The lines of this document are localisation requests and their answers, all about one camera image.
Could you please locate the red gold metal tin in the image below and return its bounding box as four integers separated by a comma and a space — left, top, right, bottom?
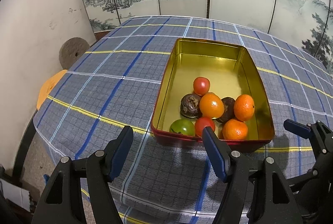
151, 38, 275, 152

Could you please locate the orange mandarin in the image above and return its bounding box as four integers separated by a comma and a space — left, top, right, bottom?
199, 93, 224, 119
234, 94, 255, 122
222, 119, 248, 140

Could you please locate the red tomato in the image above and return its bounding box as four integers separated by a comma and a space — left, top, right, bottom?
193, 77, 211, 96
195, 117, 216, 137

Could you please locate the dark passion fruit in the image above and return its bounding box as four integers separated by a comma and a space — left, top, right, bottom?
216, 97, 235, 124
180, 94, 201, 119

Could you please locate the orange round stool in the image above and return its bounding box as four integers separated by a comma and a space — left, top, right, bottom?
36, 69, 67, 110

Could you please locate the large green tomato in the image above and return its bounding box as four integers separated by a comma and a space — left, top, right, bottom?
169, 119, 195, 136

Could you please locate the blue plaid tablecloth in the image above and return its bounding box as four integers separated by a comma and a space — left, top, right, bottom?
33, 16, 332, 223

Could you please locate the round stone millstone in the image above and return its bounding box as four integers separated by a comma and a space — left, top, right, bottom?
59, 37, 90, 69

